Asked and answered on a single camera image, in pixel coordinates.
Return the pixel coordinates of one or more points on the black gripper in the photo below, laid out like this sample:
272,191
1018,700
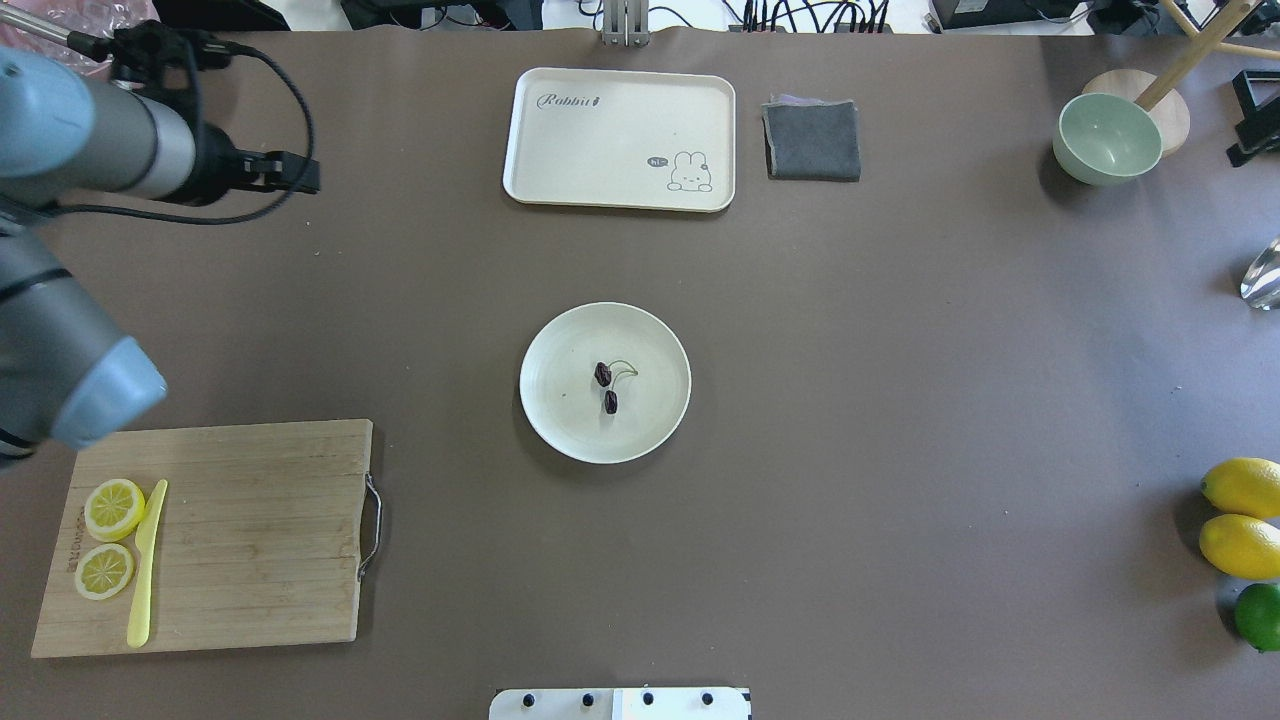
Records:
213,168

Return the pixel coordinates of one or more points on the cream round plate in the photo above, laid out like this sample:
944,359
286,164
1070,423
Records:
563,403

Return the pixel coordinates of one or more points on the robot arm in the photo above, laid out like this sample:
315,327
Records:
137,146

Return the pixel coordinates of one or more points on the cream rabbit tray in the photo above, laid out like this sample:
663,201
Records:
595,138

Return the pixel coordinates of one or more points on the steel muddler black tip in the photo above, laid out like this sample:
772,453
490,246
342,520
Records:
93,47

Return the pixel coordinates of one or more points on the pink bowl of ice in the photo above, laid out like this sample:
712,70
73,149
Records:
99,18

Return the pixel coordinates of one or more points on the upper lemon slice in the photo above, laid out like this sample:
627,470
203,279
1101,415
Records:
114,509

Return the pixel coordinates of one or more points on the lemon slice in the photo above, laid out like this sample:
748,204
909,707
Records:
114,509
104,572

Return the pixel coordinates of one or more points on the lower lemon slice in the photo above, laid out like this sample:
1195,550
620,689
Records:
104,572

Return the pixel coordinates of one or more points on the yellow plastic knife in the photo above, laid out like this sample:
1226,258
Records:
138,628

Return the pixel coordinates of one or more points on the grey folded cloth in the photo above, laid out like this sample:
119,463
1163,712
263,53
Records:
809,139

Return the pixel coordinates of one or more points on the green bowl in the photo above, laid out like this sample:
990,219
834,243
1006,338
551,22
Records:
1103,140

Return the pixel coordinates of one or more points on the wooden stand with base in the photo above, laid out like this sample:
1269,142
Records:
1157,95

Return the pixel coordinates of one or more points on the shiny metal object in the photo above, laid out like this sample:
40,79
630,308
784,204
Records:
1259,287

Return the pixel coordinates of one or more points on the upper yellow lemon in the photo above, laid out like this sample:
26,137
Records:
1244,485

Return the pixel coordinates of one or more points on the yellow lemon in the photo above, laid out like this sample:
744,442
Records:
1244,485
1243,547

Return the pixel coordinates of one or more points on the lower yellow lemon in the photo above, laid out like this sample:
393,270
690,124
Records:
1243,547

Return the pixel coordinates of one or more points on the green lime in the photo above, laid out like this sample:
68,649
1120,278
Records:
1256,616

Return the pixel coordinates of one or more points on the metal camera post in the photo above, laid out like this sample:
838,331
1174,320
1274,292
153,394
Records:
625,23

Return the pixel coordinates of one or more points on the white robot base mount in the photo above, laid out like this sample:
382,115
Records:
647,702

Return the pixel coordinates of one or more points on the black frame object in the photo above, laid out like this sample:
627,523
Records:
1258,131

